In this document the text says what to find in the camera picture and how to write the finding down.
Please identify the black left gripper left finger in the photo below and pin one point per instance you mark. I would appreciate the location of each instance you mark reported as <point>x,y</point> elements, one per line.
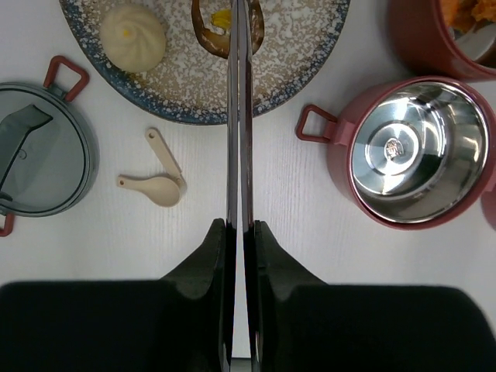
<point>180,322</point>

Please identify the grey glass pot lid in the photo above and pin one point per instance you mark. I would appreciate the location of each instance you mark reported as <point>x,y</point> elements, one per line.
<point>49,152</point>

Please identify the brown shrimp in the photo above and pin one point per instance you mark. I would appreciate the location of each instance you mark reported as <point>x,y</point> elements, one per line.
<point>218,44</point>

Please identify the dark red lunch container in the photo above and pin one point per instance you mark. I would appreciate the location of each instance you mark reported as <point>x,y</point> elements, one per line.
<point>426,45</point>

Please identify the metal tongs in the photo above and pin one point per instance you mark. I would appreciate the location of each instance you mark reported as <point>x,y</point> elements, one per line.
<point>240,159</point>

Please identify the pink lunch container with handle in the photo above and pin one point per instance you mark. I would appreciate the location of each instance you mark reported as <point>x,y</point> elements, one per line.
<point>488,205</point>

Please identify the speckled ceramic plate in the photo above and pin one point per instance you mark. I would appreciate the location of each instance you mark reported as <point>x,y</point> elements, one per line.
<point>190,85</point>

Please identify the orange shredded food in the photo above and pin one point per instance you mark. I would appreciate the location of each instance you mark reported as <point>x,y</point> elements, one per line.
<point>465,15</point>

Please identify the white steamed bun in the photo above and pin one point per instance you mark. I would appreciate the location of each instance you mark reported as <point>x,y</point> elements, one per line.
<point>133,38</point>

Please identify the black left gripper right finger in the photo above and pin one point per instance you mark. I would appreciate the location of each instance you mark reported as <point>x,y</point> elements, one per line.
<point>298,322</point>

